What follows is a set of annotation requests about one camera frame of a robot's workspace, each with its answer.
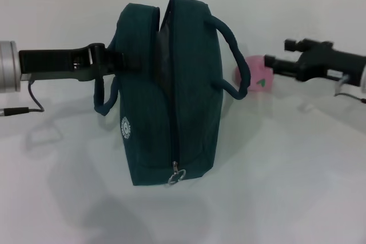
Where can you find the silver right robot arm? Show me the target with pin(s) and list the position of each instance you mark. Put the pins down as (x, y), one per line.
(364, 79)

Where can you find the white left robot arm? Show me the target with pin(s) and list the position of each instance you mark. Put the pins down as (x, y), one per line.
(7, 67)

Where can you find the pink toy peach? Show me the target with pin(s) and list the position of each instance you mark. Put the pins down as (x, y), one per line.
(256, 68)

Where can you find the dark teal insulated bag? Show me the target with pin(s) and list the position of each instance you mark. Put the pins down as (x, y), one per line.
(194, 84)

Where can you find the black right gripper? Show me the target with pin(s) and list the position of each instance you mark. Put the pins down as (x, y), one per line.
(323, 61)

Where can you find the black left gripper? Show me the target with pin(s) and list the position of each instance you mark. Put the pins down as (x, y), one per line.
(51, 61)

